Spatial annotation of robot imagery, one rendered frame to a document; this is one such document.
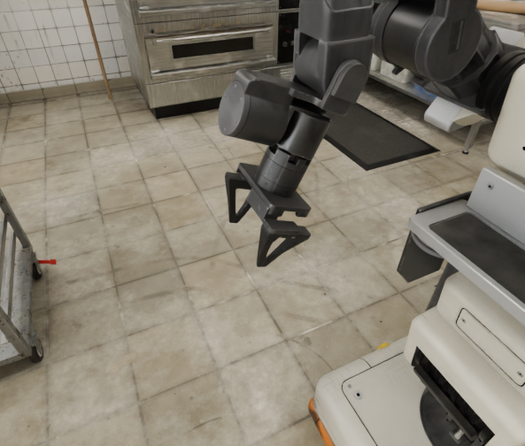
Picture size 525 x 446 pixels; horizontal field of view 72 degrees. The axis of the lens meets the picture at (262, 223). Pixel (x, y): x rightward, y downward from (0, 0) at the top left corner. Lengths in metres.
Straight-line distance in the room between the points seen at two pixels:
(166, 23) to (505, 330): 3.00
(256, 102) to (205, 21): 2.94
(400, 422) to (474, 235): 0.77
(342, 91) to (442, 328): 0.46
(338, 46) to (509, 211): 0.29
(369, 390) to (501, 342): 0.62
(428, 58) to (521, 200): 0.20
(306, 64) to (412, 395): 1.02
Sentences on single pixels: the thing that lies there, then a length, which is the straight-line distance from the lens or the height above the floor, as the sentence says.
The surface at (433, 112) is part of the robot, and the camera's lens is 0.62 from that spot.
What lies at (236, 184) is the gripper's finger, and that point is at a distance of 0.52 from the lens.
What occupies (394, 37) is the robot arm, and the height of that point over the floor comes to 1.24.
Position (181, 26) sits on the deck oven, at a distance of 3.27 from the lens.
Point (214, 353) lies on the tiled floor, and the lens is 1.57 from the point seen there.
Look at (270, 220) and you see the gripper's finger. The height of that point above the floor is 1.06.
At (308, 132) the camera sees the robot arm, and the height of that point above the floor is 1.15.
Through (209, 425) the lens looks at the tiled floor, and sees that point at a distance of 1.45.
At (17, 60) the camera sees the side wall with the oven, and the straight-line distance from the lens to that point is 4.28.
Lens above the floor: 1.34
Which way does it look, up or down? 39 degrees down
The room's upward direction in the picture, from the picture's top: straight up
